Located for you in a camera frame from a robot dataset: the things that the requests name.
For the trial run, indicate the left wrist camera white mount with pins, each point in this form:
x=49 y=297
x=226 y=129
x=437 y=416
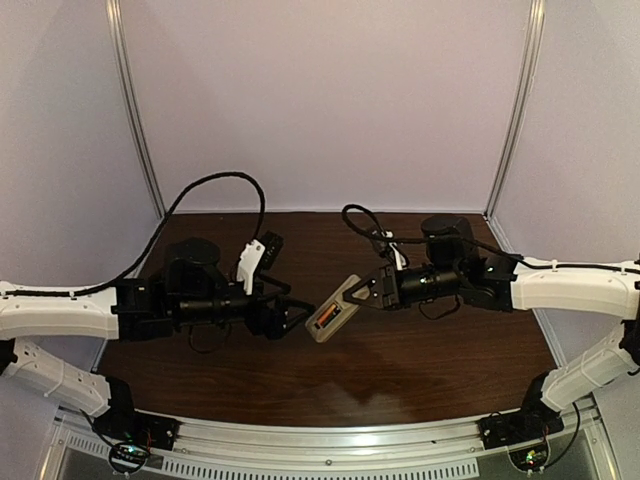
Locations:
x=259 y=254

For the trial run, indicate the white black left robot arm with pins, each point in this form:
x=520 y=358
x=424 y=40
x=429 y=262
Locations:
x=188 y=291

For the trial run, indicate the circuit board with leds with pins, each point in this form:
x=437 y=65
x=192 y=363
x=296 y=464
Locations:
x=530 y=457
x=127 y=458

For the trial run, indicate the aluminium frame post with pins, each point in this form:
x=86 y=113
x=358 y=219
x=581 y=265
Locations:
x=132 y=110
x=529 y=62

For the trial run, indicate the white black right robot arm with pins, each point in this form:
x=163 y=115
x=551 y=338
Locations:
x=484 y=277

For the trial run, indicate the right circuit board with LEDs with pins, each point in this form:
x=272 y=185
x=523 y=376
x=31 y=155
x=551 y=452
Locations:
x=530 y=457

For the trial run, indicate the aluminium front rail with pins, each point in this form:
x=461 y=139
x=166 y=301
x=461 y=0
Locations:
x=450 y=449

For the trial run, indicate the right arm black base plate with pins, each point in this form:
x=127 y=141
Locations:
x=512 y=428

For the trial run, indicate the dark green AAA battery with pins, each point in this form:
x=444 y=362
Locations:
x=334 y=310

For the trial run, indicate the left circuit board with LEDs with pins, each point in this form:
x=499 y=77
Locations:
x=127 y=458

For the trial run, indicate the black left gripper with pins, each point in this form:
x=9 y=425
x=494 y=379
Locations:
x=273 y=328

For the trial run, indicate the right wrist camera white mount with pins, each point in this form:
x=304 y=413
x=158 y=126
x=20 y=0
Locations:
x=390 y=250

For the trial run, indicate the left aluminium frame post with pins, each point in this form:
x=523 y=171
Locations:
x=132 y=110

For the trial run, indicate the orange AAA battery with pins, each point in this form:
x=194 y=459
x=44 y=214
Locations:
x=327 y=315

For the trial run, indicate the right aluminium frame post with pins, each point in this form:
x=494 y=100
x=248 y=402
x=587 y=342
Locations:
x=529 y=62

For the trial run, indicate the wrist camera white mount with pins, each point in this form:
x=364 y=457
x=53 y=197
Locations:
x=259 y=254
x=390 y=250

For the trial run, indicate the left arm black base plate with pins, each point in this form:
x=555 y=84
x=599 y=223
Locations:
x=150 y=430

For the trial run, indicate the white remote control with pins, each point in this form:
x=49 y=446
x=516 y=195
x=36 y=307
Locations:
x=322 y=334

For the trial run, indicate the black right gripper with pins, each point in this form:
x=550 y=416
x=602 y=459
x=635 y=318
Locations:
x=378 y=281

